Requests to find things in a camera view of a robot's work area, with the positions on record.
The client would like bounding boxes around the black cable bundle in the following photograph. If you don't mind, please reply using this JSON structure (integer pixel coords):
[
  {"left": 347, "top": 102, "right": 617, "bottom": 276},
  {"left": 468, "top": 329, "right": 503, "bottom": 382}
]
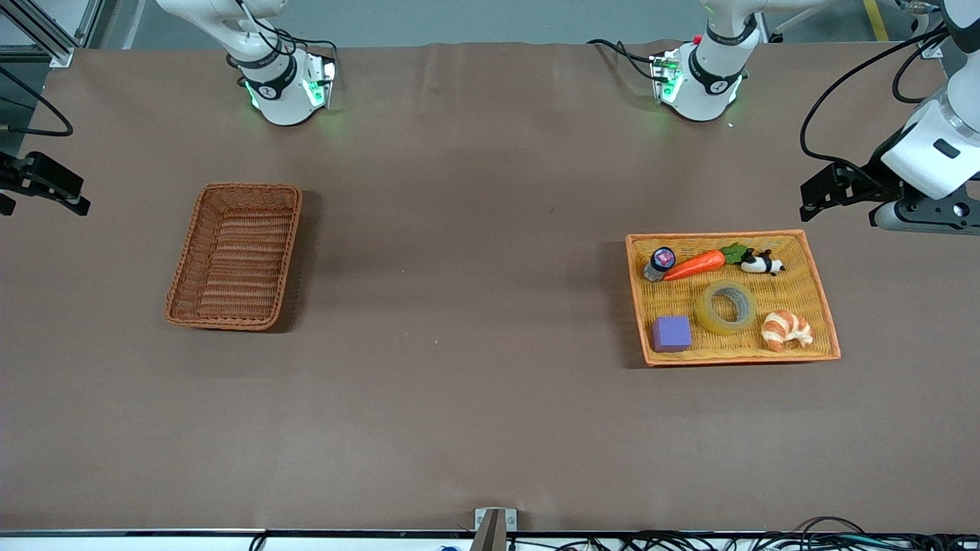
[{"left": 528, "top": 516, "right": 980, "bottom": 551}]

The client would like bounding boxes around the toy croissant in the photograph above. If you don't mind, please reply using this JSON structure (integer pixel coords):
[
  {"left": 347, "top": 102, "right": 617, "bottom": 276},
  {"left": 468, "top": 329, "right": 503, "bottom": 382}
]
[{"left": 760, "top": 309, "right": 815, "bottom": 354}]

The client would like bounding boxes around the brown wicker basket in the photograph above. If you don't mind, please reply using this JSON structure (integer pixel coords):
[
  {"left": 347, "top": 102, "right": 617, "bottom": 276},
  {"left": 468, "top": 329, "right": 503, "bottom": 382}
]
[{"left": 164, "top": 182, "right": 304, "bottom": 332}]

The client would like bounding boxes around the small jar with purple lid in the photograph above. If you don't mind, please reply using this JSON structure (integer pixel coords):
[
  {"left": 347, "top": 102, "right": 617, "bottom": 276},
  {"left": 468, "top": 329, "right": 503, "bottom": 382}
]
[{"left": 642, "top": 246, "right": 678, "bottom": 283}]

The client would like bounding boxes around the aluminium frame profile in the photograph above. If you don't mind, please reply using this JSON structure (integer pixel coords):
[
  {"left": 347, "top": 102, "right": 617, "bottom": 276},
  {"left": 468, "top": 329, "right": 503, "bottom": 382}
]
[{"left": 0, "top": 0, "right": 106, "bottom": 69}]

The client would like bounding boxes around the black base cable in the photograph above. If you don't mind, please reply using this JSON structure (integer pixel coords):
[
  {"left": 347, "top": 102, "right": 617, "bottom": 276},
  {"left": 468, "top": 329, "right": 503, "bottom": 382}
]
[{"left": 586, "top": 37, "right": 661, "bottom": 82}]

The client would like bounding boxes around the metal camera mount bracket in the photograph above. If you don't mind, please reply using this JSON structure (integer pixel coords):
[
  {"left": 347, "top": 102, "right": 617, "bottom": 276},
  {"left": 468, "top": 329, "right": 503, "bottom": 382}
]
[{"left": 473, "top": 507, "right": 518, "bottom": 551}]

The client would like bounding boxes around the long black arm cable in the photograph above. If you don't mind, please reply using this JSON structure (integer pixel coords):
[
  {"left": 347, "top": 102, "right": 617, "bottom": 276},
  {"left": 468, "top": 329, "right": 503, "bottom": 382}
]
[{"left": 799, "top": 21, "right": 952, "bottom": 194}]

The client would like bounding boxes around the black looped cable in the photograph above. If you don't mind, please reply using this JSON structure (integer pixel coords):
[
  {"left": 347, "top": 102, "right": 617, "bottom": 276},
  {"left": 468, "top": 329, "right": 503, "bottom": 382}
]
[{"left": 0, "top": 66, "right": 75, "bottom": 139}]

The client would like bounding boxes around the white table edge rail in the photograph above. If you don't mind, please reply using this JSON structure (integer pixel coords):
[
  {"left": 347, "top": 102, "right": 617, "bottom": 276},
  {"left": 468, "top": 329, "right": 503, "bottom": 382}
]
[{"left": 0, "top": 528, "right": 980, "bottom": 551}]

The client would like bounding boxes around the purple cube block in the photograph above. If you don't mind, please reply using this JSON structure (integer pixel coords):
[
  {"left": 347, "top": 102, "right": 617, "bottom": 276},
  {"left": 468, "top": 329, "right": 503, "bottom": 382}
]
[{"left": 651, "top": 315, "right": 694, "bottom": 354}]

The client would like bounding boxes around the black white panda toy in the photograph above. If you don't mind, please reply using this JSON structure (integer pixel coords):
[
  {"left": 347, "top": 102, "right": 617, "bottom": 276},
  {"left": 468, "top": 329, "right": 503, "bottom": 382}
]
[{"left": 740, "top": 248, "right": 786, "bottom": 277}]

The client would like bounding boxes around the orange toy carrot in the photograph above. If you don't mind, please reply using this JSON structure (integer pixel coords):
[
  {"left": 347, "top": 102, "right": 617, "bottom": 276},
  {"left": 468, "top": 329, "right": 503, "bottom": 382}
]
[{"left": 662, "top": 243, "right": 752, "bottom": 282}]

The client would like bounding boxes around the orange flat wicker basket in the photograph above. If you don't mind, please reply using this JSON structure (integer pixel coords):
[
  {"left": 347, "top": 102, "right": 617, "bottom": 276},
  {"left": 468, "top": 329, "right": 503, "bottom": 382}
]
[{"left": 625, "top": 229, "right": 842, "bottom": 367}]

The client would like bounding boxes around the yellow clear tape roll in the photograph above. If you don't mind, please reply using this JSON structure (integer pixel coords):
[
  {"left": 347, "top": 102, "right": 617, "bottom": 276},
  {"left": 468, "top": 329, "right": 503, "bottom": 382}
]
[{"left": 694, "top": 279, "right": 760, "bottom": 337}]

